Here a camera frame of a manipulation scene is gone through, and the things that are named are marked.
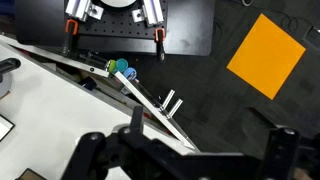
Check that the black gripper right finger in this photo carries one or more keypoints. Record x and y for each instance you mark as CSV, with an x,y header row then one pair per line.
x,y
280,153

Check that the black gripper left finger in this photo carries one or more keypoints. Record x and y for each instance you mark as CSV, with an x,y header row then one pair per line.
x,y
100,160

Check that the silver metal cylinder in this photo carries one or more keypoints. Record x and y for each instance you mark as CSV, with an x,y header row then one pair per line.
x,y
176,107
168,99

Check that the blue bottle cap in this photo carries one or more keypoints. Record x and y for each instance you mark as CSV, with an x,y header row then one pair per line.
x,y
130,72

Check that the green bottle cap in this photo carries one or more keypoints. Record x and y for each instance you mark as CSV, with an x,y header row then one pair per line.
x,y
111,65

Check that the orange square floor sheet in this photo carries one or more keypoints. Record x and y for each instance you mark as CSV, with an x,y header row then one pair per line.
x,y
266,56

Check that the teal bottle cap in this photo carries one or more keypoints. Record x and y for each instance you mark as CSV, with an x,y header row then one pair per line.
x,y
122,64

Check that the white illustrated book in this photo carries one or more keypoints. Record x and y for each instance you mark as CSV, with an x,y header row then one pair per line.
x,y
4,128

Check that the black power brick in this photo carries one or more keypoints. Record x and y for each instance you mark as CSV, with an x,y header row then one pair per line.
x,y
313,37

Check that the aluminium extrusion bar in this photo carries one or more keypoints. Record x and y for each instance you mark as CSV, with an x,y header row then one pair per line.
x,y
80,8
151,11

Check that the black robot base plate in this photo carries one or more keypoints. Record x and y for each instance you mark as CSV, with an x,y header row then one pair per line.
x,y
190,30

